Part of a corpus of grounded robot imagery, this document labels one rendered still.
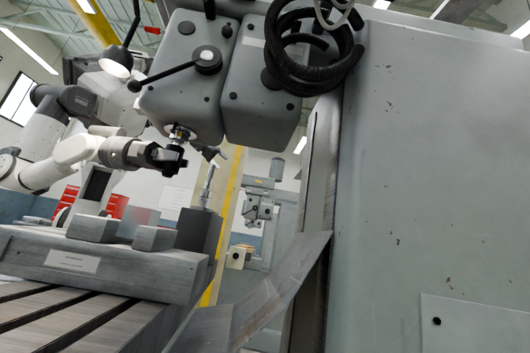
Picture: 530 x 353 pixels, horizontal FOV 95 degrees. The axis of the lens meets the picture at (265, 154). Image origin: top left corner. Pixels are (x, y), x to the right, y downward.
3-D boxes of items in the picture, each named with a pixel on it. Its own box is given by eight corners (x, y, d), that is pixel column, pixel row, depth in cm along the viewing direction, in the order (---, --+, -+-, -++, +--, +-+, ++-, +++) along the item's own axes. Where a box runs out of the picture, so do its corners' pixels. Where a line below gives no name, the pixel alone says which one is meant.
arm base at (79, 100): (29, 117, 81) (25, 81, 79) (68, 117, 93) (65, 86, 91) (65, 120, 78) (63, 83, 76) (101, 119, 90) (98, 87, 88)
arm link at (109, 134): (103, 166, 59) (66, 161, 62) (134, 172, 69) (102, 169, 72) (116, 122, 61) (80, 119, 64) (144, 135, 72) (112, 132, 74)
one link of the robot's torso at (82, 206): (57, 237, 108) (101, 145, 128) (102, 243, 114) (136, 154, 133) (46, 235, 95) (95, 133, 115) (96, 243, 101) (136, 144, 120)
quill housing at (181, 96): (128, 103, 53) (172, -1, 64) (159, 139, 73) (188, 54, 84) (214, 120, 54) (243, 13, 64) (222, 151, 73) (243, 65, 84)
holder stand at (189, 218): (166, 260, 85) (181, 202, 91) (187, 256, 105) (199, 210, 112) (199, 266, 83) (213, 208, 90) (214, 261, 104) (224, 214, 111)
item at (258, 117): (216, 104, 53) (240, 16, 62) (225, 144, 76) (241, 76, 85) (301, 120, 53) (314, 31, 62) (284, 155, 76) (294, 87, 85)
